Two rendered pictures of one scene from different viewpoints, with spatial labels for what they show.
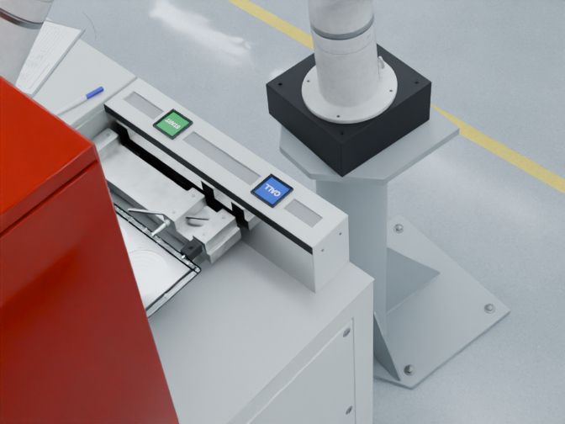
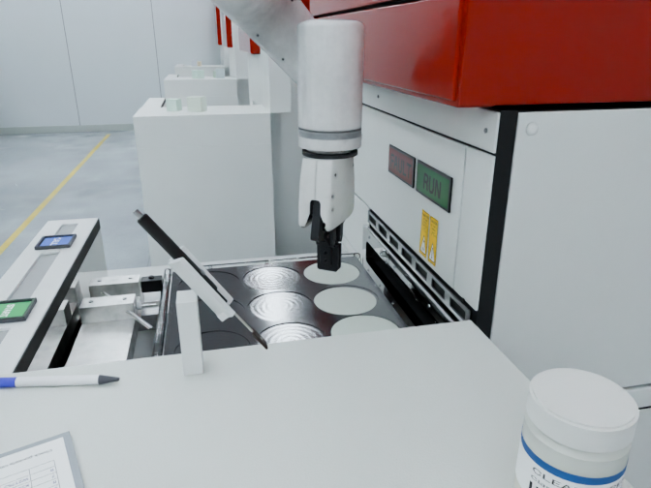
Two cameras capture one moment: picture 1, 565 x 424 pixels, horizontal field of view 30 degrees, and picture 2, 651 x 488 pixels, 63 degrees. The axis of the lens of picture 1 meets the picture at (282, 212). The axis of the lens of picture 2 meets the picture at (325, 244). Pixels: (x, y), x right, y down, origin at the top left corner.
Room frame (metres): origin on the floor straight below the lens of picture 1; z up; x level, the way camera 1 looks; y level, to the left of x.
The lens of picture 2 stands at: (1.74, 0.85, 1.29)
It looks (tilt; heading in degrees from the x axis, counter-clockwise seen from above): 21 degrees down; 210
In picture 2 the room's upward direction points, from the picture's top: straight up
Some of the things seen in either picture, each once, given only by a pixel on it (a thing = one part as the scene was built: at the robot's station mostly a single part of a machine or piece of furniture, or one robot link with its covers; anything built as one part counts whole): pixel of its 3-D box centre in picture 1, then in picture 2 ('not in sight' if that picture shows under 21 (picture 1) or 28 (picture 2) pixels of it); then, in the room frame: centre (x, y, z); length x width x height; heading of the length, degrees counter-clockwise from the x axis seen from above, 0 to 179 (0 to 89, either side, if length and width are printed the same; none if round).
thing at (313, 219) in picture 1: (224, 180); (43, 315); (1.32, 0.11, 0.89); 0.55 x 0.09 x 0.14; 43
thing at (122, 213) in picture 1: (129, 219); (162, 320); (1.24, 0.28, 0.90); 0.38 x 0.01 x 0.01; 43
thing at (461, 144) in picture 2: not in sight; (381, 192); (0.83, 0.45, 1.02); 0.82 x 0.03 x 0.40; 43
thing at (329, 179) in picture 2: not in sight; (329, 184); (1.11, 0.50, 1.11); 0.10 x 0.07 x 0.11; 7
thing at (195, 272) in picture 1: (123, 335); (265, 263); (0.99, 0.29, 0.90); 0.37 x 0.01 x 0.01; 133
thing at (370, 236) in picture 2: not in sight; (403, 291); (0.97, 0.56, 0.89); 0.44 x 0.02 x 0.10; 43
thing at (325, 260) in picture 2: not in sight; (325, 251); (1.13, 0.50, 1.01); 0.03 x 0.03 x 0.07; 7
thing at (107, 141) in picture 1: (99, 146); not in sight; (1.44, 0.35, 0.89); 0.08 x 0.03 x 0.03; 133
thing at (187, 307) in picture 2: not in sight; (204, 310); (1.38, 0.50, 1.03); 0.06 x 0.04 x 0.13; 133
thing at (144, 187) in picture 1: (159, 198); (104, 350); (1.31, 0.23, 0.87); 0.36 x 0.08 x 0.03; 43
